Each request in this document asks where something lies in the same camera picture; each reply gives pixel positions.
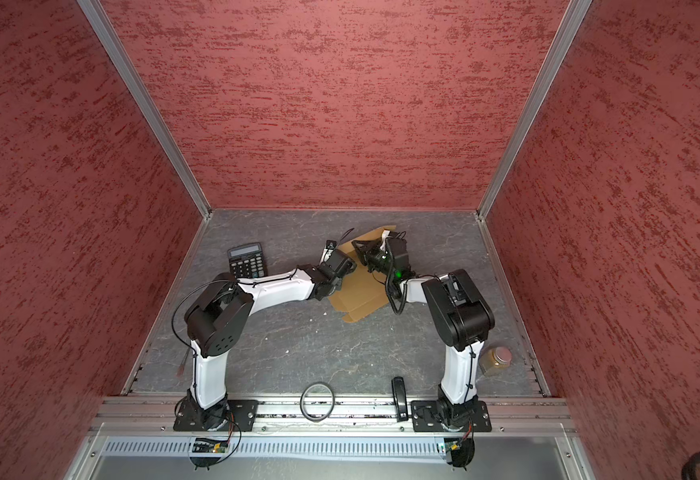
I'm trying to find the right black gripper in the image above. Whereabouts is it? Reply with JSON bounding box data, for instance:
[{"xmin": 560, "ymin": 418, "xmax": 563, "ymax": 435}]
[{"xmin": 352, "ymin": 239, "xmax": 395, "ymax": 278}]

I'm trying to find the brown cardboard box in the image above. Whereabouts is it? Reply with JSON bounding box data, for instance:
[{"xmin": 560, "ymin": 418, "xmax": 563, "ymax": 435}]
[{"xmin": 329, "ymin": 239, "xmax": 389, "ymax": 323}]

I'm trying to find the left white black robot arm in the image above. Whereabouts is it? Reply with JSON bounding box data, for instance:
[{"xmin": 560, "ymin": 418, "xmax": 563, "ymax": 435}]
[{"xmin": 184, "ymin": 250, "xmax": 356, "ymax": 411}]

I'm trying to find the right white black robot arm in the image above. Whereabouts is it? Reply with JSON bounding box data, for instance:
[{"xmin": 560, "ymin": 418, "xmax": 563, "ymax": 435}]
[{"xmin": 351, "ymin": 232, "xmax": 495, "ymax": 429}]

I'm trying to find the black desk calculator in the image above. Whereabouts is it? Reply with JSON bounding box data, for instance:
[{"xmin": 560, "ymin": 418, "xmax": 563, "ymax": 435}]
[{"xmin": 227, "ymin": 242, "xmax": 267, "ymax": 279}]

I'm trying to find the jar with pink lid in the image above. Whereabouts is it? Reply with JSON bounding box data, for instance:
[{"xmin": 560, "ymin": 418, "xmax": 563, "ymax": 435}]
[{"xmin": 479, "ymin": 345, "xmax": 513, "ymax": 376}]

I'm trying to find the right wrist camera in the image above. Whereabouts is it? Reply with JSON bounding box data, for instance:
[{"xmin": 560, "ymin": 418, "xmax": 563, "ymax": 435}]
[{"xmin": 385, "ymin": 236, "xmax": 410, "ymax": 271}]

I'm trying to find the black rubber ring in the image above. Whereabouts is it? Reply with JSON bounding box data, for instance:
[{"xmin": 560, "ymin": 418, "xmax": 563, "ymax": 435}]
[{"xmin": 299, "ymin": 381, "xmax": 336, "ymax": 423}]

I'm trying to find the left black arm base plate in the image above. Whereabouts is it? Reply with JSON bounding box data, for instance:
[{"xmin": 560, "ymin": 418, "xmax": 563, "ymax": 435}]
[{"xmin": 173, "ymin": 396, "xmax": 259, "ymax": 432}]

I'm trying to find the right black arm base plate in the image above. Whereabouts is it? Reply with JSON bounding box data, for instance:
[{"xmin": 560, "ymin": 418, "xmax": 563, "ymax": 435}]
[{"xmin": 410, "ymin": 397, "xmax": 492, "ymax": 433}]

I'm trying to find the white perforated cable duct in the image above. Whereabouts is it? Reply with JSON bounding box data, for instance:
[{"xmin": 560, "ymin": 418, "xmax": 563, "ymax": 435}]
[{"xmin": 102, "ymin": 436, "xmax": 446, "ymax": 462}]

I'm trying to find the aluminium front rail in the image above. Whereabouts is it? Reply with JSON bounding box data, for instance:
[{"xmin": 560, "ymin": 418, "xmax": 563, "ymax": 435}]
[{"xmin": 87, "ymin": 394, "xmax": 578, "ymax": 437}]

